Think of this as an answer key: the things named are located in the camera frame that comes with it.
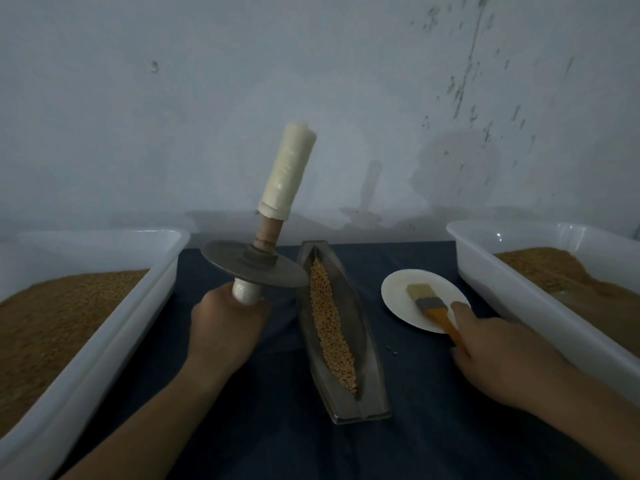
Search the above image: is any white round plate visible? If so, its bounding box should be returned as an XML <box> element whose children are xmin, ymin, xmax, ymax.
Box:
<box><xmin>381</xmin><ymin>269</ymin><xmax>472</xmax><ymax>335</ymax></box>

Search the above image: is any person's left forearm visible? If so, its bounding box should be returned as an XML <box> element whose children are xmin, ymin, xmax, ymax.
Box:
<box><xmin>60</xmin><ymin>359</ymin><xmax>236</xmax><ymax>480</ymax></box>

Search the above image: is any white plastic tray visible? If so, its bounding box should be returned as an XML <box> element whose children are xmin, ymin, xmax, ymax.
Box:
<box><xmin>0</xmin><ymin>229</ymin><xmax>191</xmax><ymax>480</ymax></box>
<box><xmin>446</xmin><ymin>219</ymin><xmax>640</xmax><ymax>406</ymax></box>

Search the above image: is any person's left hand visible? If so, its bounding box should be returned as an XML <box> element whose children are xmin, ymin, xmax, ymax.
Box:
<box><xmin>187</xmin><ymin>283</ymin><xmax>271</xmax><ymax>384</ymax></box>

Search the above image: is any metal grinding wheel with handles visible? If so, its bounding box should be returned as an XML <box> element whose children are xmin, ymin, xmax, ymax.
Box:
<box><xmin>201</xmin><ymin>123</ymin><xmax>319</xmax><ymax>306</ymax></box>

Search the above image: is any small ground grain portion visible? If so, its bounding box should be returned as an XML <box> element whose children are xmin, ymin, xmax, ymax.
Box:
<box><xmin>309</xmin><ymin>257</ymin><xmax>358</xmax><ymax>394</ymax></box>

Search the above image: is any dark blue tablecloth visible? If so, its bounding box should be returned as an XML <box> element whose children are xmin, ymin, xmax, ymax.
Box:
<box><xmin>55</xmin><ymin>241</ymin><xmax>621</xmax><ymax>480</ymax></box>

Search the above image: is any boat-shaped metal grinding trough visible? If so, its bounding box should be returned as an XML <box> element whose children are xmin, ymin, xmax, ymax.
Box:
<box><xmin>297</xmin><ymin>241</ymin><xmax>392</xmax><ymax>426</ymax></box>

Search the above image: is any orange handled brush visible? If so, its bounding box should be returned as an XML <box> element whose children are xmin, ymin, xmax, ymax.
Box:
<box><xmin>405</xmin><ymin>283</ymin><xmax>469</xmax><ymax>354</ymax></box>

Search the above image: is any person's right hand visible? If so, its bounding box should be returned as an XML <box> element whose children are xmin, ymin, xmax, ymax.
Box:
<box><xmin>449</xmin><ymin>301</ymin><xmax>581</xmax><ymax>411</ymax></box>

